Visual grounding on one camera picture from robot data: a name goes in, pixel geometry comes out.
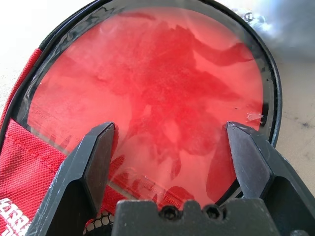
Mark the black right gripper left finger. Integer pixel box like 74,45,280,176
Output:
26,121,116,236

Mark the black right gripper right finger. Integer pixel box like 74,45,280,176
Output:
225,121,315,236

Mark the red black paddle case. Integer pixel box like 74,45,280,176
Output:
0,0,283,236

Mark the red ping-pong paddle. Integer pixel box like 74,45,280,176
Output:
27,7,264,206

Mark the silver metal clasp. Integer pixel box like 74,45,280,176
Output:
243,11,269,28

